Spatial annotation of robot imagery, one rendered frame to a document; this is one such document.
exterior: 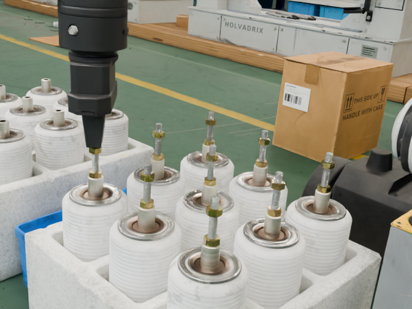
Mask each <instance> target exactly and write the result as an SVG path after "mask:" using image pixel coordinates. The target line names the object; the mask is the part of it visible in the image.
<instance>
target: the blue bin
mask: <svg viewBox="0 0 412 309"><path fill-rule="evenodd" d="M122 191H123V192H124V193H125V194H126V195H127V188H125V189H122ZM61 221H63V210H59V211H57V212H53V213H50V214H47V215H44V216H41V217H39V218H36V219H32V220H30V221H27V222H24V223H21V224H18V225H17V226H16V227H15V235H16V236H17V237H18V242H19V247H20V257H21V266H22V271H23V281H24V285H25V286H26V287H27V288H28V277H27V267H26V248H25V233H28V232H31V231H34V230H37V229H45V228H46V227H47V226H49V225H52V224H55V223H58V222H61Z"/></svg>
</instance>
